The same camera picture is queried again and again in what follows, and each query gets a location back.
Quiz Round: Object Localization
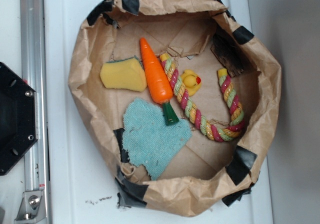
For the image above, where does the white tray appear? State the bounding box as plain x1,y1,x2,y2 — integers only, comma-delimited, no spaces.
44,0,273,223

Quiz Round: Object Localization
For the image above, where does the orange plastic toy carrot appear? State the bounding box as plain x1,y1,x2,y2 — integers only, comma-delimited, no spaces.
139,38,179,126

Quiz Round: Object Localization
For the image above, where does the aluminium extrusion rail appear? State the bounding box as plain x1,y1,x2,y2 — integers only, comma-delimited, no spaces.
20,0,52,223

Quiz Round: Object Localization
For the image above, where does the brown paper bag bin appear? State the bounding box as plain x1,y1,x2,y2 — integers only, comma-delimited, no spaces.
68,0,281,216

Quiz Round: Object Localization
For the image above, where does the yellow rubber duck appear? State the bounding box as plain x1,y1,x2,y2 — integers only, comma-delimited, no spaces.
181,69,202,96

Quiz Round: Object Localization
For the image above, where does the yellow sponge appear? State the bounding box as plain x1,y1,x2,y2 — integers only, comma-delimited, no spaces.
99,57,147,92

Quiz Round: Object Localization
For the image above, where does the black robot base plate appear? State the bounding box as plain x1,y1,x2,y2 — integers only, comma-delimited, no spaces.
0,62,37,176

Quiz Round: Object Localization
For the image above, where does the multicolour braided rope toy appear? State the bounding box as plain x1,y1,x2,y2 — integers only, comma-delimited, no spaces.
160,54,245,142

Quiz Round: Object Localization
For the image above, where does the metal corner bracket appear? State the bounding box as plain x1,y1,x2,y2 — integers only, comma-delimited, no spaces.
14,190,46,223

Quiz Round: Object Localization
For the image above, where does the light blue cloth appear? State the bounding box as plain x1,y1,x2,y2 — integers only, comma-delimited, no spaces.
122,98,192,180

